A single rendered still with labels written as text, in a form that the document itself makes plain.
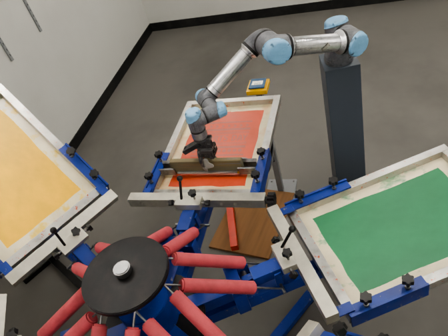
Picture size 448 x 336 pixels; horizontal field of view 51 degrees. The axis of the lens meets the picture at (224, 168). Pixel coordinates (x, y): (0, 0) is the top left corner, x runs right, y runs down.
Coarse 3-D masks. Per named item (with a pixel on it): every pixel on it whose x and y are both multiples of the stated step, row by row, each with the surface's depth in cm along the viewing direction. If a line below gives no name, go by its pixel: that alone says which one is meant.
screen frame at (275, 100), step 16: (272, 96) 270; (272, 112) 259; (176, 128) 269; (272, 128) 248; (176, 144) 262; (160, 176) 242; (160, 192) 233; (176, 192) 230; (208, 192) 224; (224, 192) 222; (240, 192) 219
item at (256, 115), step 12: (228, 120) 269; (240, 120) 266; (252, 132) 256; (252, 144) 248; (228, 156) 246; (240, 156) 244; (252, 156) 241; (216, 180) 235; (228, 180) 232; (240, 180) 230
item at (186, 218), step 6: (186, 210) 212; (192, 210) 211; (198, 210) 215; (186, 216) 209; (192, 216) 208; (180, 222) 207; (186, 222) 206; (192, 222) 208; (180, 228) 205; (186, 228) 204
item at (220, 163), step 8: (176, 160) 237; (184, 160) 235; (192, 160) 234; (208, 160) 231; (216, 160) 229; (224, 160) 228; (232, 160) 227; (240, 160) 226; (176, 168) 239; (184, 168) 238; (192, 168) 236; (200, 168) 235; (216, 168) 233; (224, 168) 231; (232, 168) 230
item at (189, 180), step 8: (216, 120) 272; (224, 120) 270; (176, 176) 244; (184, 176) 243; (192, 176) 241; (200, 176) 240; (208, 176) 238; (176, 184) 239; (184, 184) 238; (192, 184) 237; (200, 184) 235
